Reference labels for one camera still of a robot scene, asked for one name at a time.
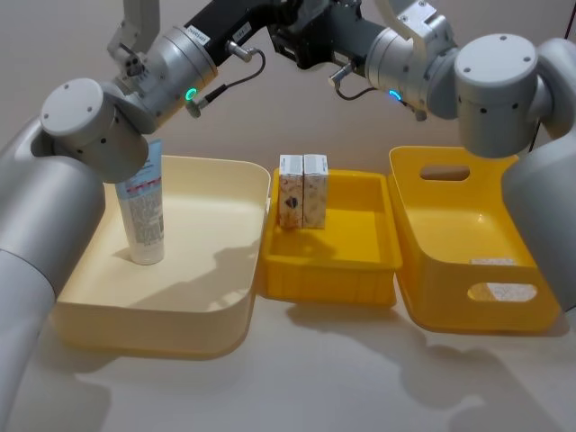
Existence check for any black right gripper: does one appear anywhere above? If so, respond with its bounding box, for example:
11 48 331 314
268 0 389 72

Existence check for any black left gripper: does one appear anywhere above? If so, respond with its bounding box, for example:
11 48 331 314
183 0 289 69

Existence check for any beige patterned box, dark spot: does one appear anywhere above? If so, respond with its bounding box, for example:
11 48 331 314
277 154 307 231

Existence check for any shallow yellow plastic tray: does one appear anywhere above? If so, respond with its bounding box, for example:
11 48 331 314
258 168 405 310

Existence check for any white tube with printed label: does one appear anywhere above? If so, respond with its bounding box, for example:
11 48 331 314
113 138 167 266

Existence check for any cream plastic bin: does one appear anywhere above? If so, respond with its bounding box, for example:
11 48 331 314
49 155 272 362

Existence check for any thin dark left gripper cable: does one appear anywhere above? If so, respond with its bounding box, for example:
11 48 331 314
186 40 267 119

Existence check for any thin dark gripper cable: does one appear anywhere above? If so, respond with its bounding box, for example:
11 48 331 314
186 40 267 119
328 62 397 101

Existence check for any thin dark right gripper cable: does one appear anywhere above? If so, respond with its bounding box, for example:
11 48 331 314
328 62 397 101

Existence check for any yellow plastic basket with handles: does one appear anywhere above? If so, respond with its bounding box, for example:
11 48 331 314
387 144 563 337

